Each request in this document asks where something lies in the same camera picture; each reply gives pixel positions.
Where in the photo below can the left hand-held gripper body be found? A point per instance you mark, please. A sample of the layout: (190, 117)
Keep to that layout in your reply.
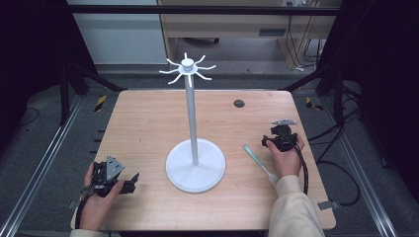
(113, 167)

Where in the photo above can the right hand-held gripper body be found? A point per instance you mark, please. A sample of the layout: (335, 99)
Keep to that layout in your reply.
(285, 140)

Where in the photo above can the white hook stand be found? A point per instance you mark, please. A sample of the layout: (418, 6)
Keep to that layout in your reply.
(192, 131)

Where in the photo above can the person's right hand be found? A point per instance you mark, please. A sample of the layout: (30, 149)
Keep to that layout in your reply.
(288, 163)

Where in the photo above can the person's left hand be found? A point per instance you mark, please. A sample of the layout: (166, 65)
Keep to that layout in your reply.
(99, 210)

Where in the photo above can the yellow black striped tape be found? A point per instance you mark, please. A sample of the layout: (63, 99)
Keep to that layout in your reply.
(311, 103)
(100, 103)

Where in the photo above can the dark round table grommet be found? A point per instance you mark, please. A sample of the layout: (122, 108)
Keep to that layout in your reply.
(239, 103)

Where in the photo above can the black curtain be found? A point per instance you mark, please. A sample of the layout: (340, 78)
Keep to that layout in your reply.
(29, 59)
(385, 82)

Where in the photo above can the light wooden desk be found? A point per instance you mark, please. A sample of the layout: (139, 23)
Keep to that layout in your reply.
(224, 26)

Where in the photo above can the white cabinet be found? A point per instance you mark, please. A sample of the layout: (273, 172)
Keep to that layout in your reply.
(122, 39)

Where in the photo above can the grey metal table bracket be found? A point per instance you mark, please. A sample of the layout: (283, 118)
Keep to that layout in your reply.
(73, 204)
(327, 205)

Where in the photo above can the black metal frame strut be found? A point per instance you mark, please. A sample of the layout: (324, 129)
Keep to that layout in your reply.
(64, 95)
(337, 95)

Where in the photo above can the aluminium floor rail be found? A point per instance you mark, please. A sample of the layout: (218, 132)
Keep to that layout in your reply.
(39, 168)
(359, 171)

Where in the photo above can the black horizontal frame bar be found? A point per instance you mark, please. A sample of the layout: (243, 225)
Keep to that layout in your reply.
(197, 10)

